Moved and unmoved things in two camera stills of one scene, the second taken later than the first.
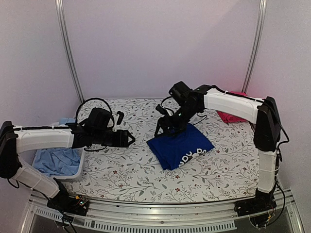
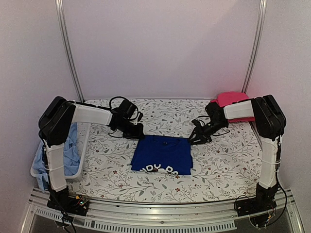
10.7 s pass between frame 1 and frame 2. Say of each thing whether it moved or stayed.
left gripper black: moved
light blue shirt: stayed
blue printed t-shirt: moved
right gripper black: moved
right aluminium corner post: stayed
